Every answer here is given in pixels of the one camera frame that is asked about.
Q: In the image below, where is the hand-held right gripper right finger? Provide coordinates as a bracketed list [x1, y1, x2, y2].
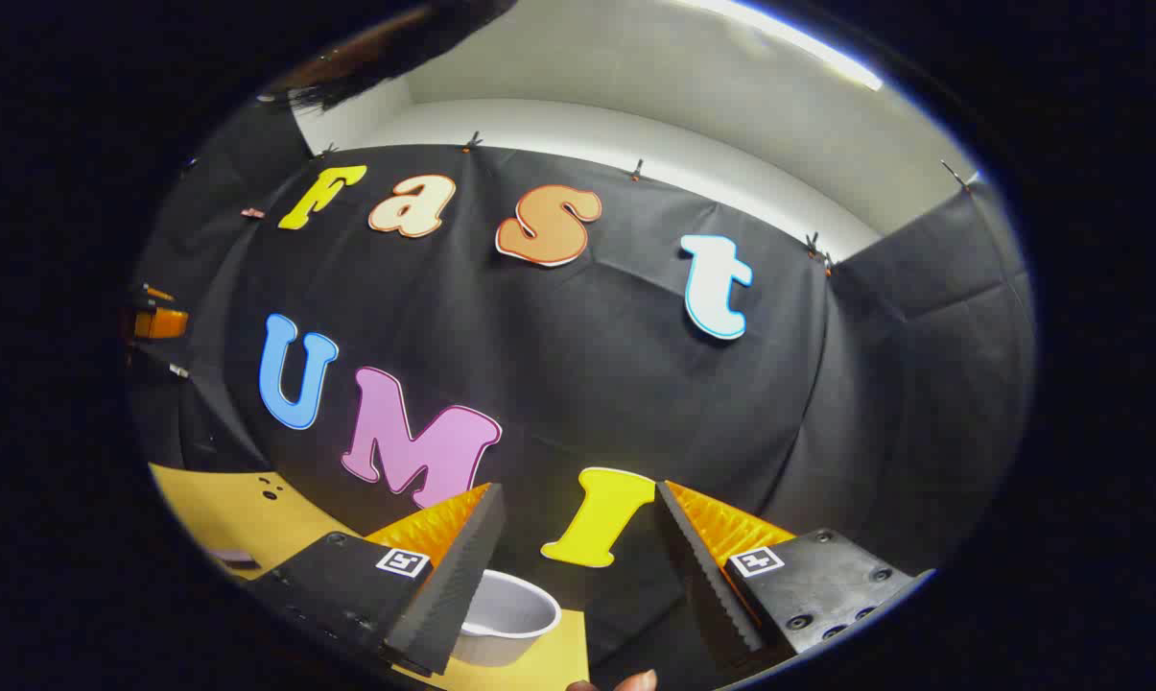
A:
[654, 479, 937, 673]

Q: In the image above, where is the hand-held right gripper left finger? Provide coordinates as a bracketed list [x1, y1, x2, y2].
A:
[248, 482, 507, 678]

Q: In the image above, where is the white ribbed garbage bin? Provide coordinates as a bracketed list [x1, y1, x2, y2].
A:
[451, 569, 562, 669]

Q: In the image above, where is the dark fuzzy object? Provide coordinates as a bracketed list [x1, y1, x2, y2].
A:
[256, 0, 521, 114]

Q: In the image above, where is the row of small cloth clips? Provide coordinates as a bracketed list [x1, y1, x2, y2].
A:
[240, 130, 974, 279]

